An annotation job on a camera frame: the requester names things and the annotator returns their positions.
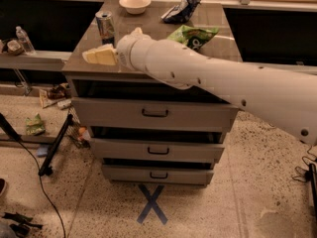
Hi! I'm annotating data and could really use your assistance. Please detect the redbull can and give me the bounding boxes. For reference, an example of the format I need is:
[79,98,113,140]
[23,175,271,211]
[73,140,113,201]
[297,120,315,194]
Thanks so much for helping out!
[95,11,115,45]

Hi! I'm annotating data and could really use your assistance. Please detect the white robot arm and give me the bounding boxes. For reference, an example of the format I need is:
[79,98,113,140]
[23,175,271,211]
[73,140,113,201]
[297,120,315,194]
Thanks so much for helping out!
[82,28,317,146]

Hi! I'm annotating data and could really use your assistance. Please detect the blue chip bag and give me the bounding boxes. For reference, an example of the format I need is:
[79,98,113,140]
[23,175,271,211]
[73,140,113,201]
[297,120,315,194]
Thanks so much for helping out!
[161,0,202,24]

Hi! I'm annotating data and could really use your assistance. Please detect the green chip bag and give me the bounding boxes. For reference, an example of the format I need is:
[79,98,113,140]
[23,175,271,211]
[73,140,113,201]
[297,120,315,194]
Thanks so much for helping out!
[167,25,219,52]

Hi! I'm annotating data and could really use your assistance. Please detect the green bag on floor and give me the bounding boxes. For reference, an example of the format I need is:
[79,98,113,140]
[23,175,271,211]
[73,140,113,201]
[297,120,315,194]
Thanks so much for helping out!
[26,113,46,136]

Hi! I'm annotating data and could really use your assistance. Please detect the white bowl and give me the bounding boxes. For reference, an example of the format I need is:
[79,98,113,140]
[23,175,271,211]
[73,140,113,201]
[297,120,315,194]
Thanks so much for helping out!
[119,0,151,15]

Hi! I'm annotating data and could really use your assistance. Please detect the snack wrappers on floor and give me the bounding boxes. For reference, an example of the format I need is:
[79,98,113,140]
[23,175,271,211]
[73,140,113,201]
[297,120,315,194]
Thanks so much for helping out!
[39,83,71,108]

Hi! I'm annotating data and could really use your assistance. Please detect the plastic water bottle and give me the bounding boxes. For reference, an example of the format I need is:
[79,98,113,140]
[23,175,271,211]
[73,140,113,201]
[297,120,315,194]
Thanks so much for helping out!
[16,26,36,55]

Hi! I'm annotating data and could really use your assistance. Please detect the grey drawer cabinet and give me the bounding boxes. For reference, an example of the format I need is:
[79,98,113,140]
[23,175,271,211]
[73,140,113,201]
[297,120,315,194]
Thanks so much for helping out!
[61,0,250,187]

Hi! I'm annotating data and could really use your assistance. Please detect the crumpled item on shelf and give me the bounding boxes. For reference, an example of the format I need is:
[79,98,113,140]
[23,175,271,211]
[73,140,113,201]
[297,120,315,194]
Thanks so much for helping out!
[0,39,24,56]

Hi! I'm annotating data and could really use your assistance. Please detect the black tripod leg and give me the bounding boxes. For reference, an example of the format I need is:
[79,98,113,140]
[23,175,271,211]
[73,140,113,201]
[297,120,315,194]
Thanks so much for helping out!
[38,114,73,177]

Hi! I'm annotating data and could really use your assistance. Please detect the blue tape cross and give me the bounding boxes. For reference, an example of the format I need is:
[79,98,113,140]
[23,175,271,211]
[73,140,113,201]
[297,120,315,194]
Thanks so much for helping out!
[137,184,168,225]

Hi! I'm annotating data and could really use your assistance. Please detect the black clips on floor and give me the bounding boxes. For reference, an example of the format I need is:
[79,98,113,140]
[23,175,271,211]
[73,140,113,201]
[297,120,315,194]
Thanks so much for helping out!
[1,212,43,238]

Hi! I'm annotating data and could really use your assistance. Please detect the wire basket with fruit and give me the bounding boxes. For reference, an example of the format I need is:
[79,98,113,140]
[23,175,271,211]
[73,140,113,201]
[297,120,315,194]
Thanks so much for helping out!
[66,107,90,149]

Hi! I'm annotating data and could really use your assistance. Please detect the black cable on floor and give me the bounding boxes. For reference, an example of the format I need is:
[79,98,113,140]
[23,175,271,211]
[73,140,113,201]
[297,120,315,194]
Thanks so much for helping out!
[0,112,67,238]

